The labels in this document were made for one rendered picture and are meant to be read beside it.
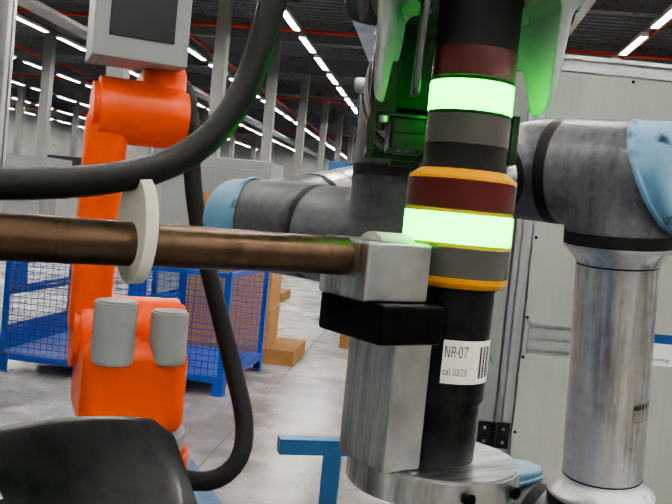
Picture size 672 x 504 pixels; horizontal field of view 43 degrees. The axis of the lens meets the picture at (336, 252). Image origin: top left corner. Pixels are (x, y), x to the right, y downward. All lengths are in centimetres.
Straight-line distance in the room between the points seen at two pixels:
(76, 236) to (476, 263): 15
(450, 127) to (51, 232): 16
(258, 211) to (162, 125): 358
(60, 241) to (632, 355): 75
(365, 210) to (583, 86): 168
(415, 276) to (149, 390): 387
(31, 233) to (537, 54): 21
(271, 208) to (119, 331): 340
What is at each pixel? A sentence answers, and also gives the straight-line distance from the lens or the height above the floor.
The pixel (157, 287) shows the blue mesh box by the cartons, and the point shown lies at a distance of 682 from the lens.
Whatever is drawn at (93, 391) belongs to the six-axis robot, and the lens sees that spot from 414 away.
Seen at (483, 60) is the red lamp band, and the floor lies 162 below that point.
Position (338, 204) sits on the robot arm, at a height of 156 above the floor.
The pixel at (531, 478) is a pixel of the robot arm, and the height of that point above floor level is 127.
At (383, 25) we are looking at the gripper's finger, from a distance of 34.
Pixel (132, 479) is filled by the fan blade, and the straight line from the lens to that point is 44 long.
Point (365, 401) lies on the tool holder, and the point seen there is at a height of 149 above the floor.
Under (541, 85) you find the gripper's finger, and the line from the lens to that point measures 36.
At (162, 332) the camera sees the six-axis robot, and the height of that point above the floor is 89.
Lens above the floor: 156
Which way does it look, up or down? 3 degrees down
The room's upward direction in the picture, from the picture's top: 6 degrees clockwise
